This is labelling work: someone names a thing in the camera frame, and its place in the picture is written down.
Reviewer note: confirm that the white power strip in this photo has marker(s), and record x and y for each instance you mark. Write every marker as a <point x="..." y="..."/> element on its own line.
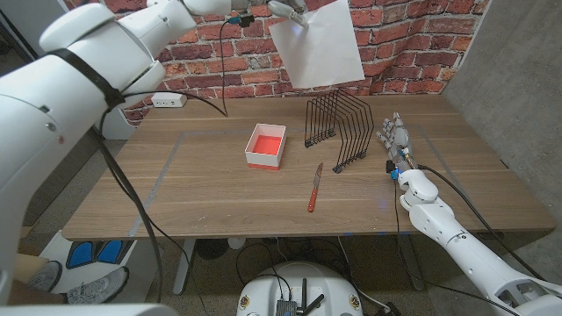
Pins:
<point x="169" y="99"/>

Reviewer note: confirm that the white paper file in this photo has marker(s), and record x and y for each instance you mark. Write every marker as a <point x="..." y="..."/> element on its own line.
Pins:
<point x="320" y="48"/>

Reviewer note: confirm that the white mat with blue footprints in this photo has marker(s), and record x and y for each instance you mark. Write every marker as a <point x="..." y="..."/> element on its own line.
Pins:
<point x="136" y="259"/>

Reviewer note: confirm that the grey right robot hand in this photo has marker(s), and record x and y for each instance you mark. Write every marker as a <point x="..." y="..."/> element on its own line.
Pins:
<point x="400" y="142"/>

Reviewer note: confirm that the red brick printed backdrop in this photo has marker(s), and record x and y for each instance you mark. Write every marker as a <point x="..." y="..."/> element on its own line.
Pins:
<point x="417" y="44"/>

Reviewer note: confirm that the red and white box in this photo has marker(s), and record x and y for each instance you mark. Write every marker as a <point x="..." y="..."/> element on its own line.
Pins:
<point x="265" y="145"/>

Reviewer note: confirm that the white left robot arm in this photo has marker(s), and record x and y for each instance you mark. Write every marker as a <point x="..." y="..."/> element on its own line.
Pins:
<point x="44" y="109"/>

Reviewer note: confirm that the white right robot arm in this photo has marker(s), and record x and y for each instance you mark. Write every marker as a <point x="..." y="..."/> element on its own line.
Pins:
<point x="474" y="259"/>

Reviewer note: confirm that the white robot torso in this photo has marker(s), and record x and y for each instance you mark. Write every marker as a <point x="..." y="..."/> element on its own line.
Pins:
<point x="263" y="289"/>

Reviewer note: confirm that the white table leg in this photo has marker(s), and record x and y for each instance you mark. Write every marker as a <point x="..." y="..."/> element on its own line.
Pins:
<point x="184" y="263"/>
<point x="410" y="263"/>

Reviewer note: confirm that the black box with antennas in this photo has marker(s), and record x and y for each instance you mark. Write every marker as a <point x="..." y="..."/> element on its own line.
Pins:
<point x="285" y="307"/>

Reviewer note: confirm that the person's leg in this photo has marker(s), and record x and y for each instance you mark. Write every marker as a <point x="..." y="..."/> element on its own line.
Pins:
<point x="35" y="296"/>

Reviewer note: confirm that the grey sneaker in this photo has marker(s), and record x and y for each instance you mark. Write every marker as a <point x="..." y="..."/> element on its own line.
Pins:
<point x="98" y="287"/>
<point x="46" y="276"/>

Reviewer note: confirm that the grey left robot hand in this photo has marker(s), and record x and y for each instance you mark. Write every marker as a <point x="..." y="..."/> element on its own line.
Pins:
<point x="290" y="9"/>

